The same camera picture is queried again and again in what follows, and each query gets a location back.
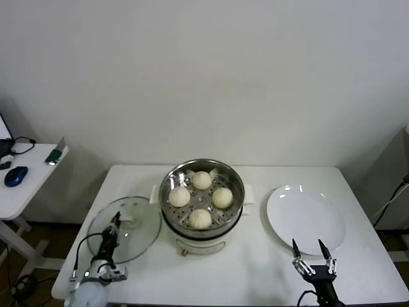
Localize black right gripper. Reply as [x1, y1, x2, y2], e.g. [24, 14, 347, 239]
[291, 238, 345, 307]

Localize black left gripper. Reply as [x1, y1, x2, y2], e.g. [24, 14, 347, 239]
[95, 211, 124, 262]

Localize glass lid white handle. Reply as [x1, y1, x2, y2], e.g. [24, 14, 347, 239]
[86, 195, 162, 265]

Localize white steamed baozi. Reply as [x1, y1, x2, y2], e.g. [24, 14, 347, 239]
[189, 209, 213, 230]
[192, 171, 212, 190]
[168, 187, 190, 207]
[212, 187, 233, 209]

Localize perforated steel steamer basket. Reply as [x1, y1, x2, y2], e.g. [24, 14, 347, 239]
[149, 159, 256, 239]

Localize white round plate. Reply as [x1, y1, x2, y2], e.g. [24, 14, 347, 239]
[266, 184, 346, 256]

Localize white electric cooker base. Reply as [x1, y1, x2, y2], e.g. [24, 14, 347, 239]
[155, 204, 253, 257]

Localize white side table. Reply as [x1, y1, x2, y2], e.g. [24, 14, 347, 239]
[0, 143, 70, 272]

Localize blue computer mouse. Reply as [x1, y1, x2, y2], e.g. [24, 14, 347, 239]
[3, 166, 28, 188]

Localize open laptop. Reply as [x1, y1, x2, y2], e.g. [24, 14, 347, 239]
[0, 113, 15, 157]

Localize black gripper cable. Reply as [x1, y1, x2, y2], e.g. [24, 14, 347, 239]
[297, 289, 320, 307]
[70, 232, 108, 282]

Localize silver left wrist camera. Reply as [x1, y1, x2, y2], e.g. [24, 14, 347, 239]
[98, 265, 128, 283]

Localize white power cable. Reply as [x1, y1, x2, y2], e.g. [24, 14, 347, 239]
[370, 184, 405, 226]

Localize black floor cables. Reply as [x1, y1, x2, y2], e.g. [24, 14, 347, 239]
[0, 242, 57, 300]

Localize black looped desk cable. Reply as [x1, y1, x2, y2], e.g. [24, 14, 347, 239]
[9, 136, 36, 156]

